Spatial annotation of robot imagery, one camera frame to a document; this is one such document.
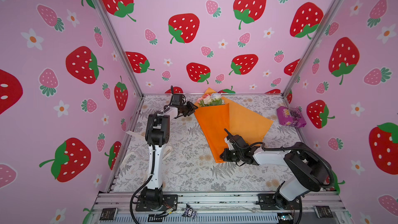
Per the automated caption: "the white blue fake rose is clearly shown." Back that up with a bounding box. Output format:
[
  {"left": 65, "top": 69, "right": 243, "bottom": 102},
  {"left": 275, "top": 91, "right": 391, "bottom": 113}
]
[{"left": 210, "top": 93, "right": 224, "bottom": 106}]

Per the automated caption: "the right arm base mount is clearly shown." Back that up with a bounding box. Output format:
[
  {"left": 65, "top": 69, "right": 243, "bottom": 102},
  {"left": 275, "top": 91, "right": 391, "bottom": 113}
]
[{"left": 256, "top": 194, "right": 302, "bottom": 211}]

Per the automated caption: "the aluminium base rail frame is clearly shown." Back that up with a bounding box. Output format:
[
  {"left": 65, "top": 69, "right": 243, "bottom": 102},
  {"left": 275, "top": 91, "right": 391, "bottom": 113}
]
[{"left": 88, "top": 191, "right": 353, "bottom": 224}]

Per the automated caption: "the clear ribbon strip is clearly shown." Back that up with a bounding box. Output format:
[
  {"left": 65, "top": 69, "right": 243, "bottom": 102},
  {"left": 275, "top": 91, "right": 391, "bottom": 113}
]
[{"left": 120, "top": 131, "right": 173, "bottom": 169}]

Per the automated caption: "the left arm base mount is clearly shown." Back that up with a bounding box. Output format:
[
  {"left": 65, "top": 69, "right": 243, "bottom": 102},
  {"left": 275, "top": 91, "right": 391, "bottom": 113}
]
[{"left": 135, "top": 187, "right": 178, "bottom": 212}]

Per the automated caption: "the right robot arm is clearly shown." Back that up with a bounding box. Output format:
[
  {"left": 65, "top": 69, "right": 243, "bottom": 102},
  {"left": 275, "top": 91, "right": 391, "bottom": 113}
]
[{"left": 220, "top": 129, "right": 334, "bottom": 209}]

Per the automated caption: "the orange wrapping paper sheet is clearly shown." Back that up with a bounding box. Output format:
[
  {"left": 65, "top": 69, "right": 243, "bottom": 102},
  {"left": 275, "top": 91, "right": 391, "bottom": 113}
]
[{"left": 194, "top": 97, "right": 273, "bottom": 163}]

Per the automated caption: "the aluminium corner post right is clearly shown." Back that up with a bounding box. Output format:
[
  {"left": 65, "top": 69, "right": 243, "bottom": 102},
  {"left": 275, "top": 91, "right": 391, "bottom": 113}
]
[{"left": 282, "top": 0, "right": 344, "bottom": 100}]

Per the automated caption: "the purple snack bag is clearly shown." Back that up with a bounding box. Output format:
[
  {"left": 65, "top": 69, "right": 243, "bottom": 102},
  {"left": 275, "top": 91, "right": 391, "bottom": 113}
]
[{"left": 277, "top": 106, "right": 307, "bottom": 128}]

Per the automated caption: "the small black box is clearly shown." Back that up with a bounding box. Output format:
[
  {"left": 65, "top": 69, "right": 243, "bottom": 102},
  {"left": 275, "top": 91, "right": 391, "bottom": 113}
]
[
  {"left": 314, "top": 205, "right": 334, "bottom": 219},
  {"left": 99, "top": 208, "right": 118, "bottom": 221}
]

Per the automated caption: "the small black box left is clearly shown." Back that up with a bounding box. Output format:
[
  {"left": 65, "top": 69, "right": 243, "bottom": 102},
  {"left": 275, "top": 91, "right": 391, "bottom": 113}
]
[{"left": 99, "top": 208, "right": 118, "bottom": 221}]

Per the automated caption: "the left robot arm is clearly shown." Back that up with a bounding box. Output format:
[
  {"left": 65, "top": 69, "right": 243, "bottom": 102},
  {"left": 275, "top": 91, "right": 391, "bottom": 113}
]
[{"left": 129, "top": 87, "right": 198, "bottom": 224}]

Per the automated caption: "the small black box right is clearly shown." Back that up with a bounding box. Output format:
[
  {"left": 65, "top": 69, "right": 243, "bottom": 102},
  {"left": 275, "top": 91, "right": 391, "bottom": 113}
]
[{"left": 314, "top": 205, "right": 334, "bottom": 219}]

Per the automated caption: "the aluminium corner post left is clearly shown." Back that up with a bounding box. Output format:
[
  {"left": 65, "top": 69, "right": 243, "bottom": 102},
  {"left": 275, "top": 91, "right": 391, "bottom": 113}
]
[{"left": 92, "top": 0, "right": 144, "bottom": 100}]

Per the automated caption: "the aluminium corner post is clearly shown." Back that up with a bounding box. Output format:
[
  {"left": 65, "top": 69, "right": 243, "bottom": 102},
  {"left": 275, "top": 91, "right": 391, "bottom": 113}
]
[
  {"left": 92, "top": 0, "right": 144, "bottom": 100},
  {"left": 282, "top": 0, "right": 344, "bottom": 100}
]

